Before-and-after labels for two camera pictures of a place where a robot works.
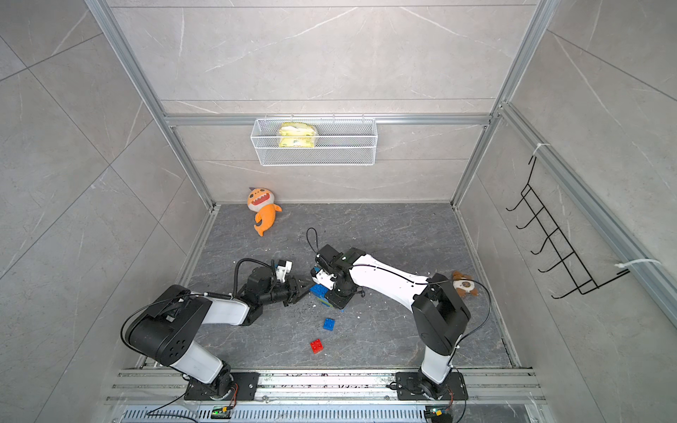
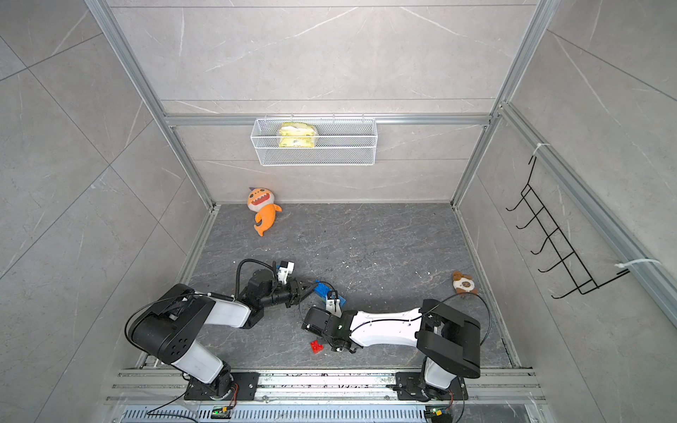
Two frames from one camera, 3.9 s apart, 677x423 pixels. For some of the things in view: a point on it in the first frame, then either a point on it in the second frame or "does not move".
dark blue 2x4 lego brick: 320,292 does not move
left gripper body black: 284,293 does not move
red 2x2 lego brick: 316,346 does not move
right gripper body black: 340,295 → 329,341
